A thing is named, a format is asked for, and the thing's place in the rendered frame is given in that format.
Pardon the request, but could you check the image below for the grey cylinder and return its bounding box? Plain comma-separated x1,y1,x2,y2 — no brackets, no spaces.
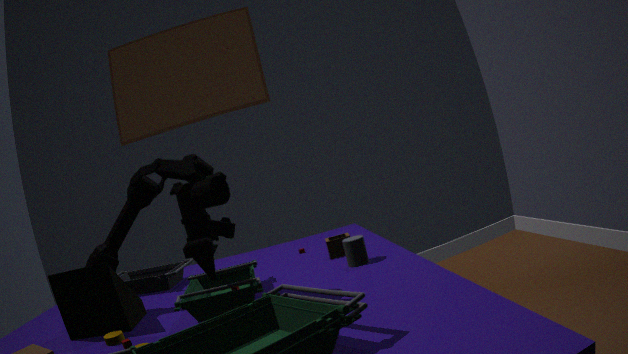
342,235,369,267

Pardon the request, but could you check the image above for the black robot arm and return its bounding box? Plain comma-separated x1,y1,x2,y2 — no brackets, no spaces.
85,154,236,272

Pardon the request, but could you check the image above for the green plastic tray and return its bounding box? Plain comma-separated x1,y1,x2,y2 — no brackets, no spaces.
174,263,263,322

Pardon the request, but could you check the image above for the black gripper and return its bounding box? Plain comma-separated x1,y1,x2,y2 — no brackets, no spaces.
181,208,219,280

